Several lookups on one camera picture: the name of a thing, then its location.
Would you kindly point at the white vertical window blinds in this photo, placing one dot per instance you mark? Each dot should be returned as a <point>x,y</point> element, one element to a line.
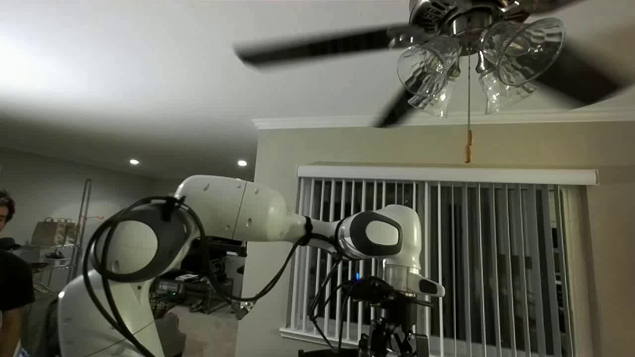
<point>499,245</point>

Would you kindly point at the person in black shirt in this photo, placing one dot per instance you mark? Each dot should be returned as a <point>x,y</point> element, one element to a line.
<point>16,292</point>

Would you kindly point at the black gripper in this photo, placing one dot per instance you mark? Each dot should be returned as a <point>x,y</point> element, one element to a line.
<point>393,334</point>

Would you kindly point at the ceiling fan with glass lamps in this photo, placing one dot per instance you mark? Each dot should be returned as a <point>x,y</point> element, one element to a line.
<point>514,43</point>

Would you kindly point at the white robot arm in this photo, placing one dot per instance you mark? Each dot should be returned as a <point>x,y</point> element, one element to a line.
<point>106,310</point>

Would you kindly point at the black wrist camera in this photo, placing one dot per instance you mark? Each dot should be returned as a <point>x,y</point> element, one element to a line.
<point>379,292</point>

